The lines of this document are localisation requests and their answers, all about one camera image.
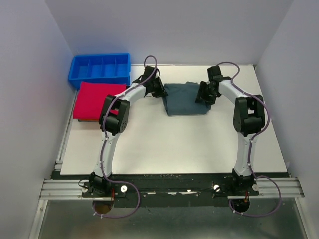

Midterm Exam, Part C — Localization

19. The blue plastic divided bin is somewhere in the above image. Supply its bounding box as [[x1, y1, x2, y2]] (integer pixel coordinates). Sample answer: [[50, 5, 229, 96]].
[[68, 53, 131, 89]]

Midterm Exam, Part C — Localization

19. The folded magenta t shirt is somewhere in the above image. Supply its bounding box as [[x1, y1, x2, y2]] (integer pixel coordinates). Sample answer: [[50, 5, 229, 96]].
[[72, 82, 126, 120]]

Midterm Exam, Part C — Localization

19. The aluminium extrusion frame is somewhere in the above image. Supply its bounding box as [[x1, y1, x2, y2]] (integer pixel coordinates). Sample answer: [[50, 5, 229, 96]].
[[30, 97, 307, 239]]

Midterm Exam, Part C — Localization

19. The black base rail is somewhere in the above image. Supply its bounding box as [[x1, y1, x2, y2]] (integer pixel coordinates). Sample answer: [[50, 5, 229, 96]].
[[82, 173, 259, 208]]

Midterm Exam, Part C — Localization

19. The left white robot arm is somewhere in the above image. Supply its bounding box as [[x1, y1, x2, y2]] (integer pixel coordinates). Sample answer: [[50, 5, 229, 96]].
[[89, 66, 167, 197]]

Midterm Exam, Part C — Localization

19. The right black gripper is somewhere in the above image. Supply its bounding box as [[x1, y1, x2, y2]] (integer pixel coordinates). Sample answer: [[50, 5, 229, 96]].
[[194, 81, 216, 106]]

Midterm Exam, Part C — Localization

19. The grey blue t shirt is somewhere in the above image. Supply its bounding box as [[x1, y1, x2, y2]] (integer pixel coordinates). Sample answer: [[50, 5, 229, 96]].
[[163, 82, 211, 116]]

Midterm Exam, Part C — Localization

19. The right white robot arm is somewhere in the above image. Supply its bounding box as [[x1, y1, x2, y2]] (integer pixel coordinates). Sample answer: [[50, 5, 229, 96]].
[[195, 66, 266, 195]]

